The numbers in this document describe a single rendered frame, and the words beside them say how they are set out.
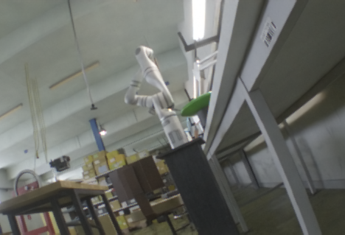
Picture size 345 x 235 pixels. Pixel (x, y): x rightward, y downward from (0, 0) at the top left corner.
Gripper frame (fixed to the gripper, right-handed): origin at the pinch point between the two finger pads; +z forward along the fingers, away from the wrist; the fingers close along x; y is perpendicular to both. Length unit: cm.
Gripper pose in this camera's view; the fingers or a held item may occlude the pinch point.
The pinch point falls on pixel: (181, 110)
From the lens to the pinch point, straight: 156.2
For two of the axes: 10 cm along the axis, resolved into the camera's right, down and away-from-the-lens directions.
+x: 2.3, 1.6, 9.6
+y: 1.9, -9.8, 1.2
